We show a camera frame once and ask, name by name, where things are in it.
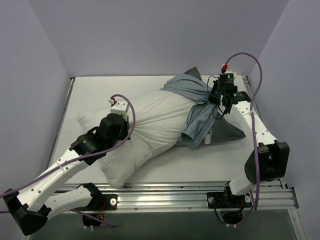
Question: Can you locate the blue pillowcase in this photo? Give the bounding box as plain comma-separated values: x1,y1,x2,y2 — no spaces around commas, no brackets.
160,67,246,149

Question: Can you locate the white pillow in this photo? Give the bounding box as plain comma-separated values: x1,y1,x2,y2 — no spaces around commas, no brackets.
76,90,213,189

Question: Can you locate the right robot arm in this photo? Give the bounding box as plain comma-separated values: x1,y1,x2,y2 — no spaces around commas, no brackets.
209,73,290,207

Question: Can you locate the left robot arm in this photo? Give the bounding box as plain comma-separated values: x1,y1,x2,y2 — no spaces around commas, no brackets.
2,113,130,236

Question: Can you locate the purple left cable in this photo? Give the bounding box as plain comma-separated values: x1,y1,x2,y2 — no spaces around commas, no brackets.
0,93,137,229

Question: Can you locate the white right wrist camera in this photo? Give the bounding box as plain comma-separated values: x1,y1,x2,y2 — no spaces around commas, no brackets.
221,64,237,76

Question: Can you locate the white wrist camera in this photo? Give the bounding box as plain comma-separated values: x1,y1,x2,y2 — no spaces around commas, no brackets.
221,64,237,76
109,97,129,120

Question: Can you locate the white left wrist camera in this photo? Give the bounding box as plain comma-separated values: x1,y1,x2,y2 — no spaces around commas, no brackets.
109,97,129,120

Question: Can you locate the aluminium right side rail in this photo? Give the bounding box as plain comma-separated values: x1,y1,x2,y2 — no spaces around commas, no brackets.
241,76,290,183

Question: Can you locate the aluminium rail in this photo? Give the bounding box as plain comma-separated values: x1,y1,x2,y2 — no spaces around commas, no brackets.
66,77,75,100
241,76,290,183
42,181,300,216

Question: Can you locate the aluminium left side rail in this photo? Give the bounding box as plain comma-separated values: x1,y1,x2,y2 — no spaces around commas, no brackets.
66,77,75,100

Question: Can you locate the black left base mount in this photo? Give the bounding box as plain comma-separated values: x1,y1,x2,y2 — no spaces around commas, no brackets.
75,193,118,211

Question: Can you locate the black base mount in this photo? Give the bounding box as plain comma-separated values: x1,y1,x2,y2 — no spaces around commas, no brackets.
206,191,252,209
75,193,118,211

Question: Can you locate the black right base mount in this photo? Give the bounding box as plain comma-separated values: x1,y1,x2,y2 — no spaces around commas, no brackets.
206,191,252,209

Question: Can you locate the aluminium front rail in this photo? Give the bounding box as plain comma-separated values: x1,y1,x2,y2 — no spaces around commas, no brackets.
42,181,300,216

